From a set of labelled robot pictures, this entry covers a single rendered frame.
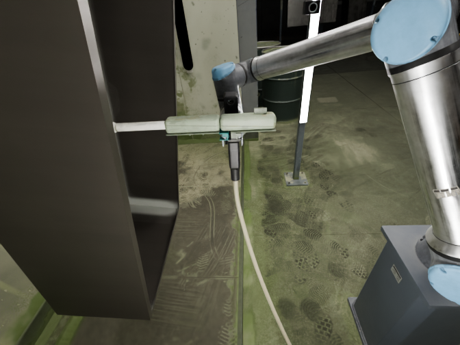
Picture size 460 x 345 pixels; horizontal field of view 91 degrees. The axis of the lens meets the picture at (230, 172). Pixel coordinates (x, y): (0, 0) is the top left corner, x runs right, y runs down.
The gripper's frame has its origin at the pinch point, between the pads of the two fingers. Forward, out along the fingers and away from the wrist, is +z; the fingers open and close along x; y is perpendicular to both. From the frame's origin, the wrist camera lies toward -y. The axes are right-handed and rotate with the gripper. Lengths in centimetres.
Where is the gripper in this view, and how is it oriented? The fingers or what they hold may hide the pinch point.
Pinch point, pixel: (232, 133)
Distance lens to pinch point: 65.9
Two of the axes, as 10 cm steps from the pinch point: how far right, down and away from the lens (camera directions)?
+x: -10.0, 0.4, 0.2
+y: 0.4, 8.6, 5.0
